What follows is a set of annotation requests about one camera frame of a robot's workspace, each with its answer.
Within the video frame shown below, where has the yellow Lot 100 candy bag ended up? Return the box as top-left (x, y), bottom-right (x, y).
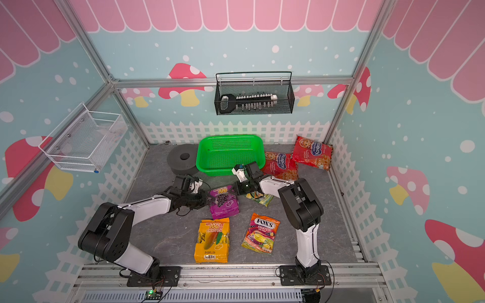
top-left (194, 218), bottom-right (230, 263)

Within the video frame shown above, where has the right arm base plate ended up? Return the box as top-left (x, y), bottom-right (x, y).
top-left (275, 264), bottom-right (332, 287)

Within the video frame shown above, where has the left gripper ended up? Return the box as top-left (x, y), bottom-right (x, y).
top-left (181, 189), bottom-right (215, 210)

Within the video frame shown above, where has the red candy bag near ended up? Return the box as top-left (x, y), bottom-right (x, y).
top-left (262, 151), bottom-right (299, 181)

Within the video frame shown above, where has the small green circuit board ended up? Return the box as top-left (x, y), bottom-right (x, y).
top-left (143, 290), bottom-right (163, 301)

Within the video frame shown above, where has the black socket bit holder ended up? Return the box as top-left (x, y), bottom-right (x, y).
top-left (219, 93), bottom-right (278, 114)

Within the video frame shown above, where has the red candy bag far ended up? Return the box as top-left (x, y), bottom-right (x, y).
top-left (292, 136), bottom-right (333, 170)

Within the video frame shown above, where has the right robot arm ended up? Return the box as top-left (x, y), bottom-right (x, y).
top-left (232, 162), bottom-right (324, 276)

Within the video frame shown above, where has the white wire wall basket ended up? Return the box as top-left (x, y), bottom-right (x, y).
top-left (38, 104), bottom-right (128, 174)

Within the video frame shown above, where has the green plastic basket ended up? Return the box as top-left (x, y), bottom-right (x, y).
top-left (196, 135), bottom-right (266, 176)

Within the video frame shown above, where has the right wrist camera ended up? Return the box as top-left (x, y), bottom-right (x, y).
top-left (232, 165), bottom-right (248, 183)

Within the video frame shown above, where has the red candy bag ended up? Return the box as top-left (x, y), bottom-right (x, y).
top-left (292, 136), bottom-right (333, 170)
top-left (262, 151), bottom-right (299, 181)

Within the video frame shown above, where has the black wire wall basket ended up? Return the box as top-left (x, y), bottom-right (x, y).
top-left (214, 71), bottom-right (295, 116)

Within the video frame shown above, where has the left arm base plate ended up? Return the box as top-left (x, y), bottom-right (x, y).
top-left (126, 265), bottom-right (182, 287)

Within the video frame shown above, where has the purple Lot 100 candy bag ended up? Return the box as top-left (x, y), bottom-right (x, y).
top-left (207, 185), bottom-right (239, 220)

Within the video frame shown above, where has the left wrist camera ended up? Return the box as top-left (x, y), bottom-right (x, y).
top-left (189, 179), bottom-right (203, 194)

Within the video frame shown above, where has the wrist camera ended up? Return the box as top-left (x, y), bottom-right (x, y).
top-left (232, 165), bottom-right (248, 183)
top-left (189, 179), bottom-right (203, 194)

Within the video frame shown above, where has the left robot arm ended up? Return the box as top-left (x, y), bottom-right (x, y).
top-left (78, 175), bottom-right (207, 282)

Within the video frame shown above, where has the green Fox's candy bag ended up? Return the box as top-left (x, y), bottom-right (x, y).
top-left (246, 191), bottom-right (274, 208)

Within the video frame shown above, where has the orange Fox's candy bag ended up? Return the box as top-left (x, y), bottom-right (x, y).
top-left (241, 213), bottom-right (280, 255)

